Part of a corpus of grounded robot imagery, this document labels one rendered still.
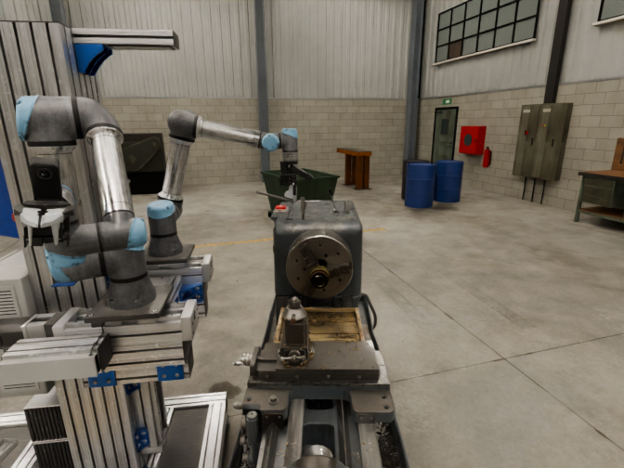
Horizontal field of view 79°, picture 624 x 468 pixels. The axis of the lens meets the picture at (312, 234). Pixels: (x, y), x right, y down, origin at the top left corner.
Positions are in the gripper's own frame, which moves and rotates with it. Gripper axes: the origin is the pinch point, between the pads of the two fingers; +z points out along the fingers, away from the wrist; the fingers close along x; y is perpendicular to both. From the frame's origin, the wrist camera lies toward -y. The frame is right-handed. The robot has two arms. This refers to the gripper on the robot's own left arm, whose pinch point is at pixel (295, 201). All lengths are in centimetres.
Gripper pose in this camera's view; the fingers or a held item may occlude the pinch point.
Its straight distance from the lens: 191.4
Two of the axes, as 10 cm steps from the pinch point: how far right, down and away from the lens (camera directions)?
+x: -0.2, 2.9, -9.6
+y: -10.0, 0.0, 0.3
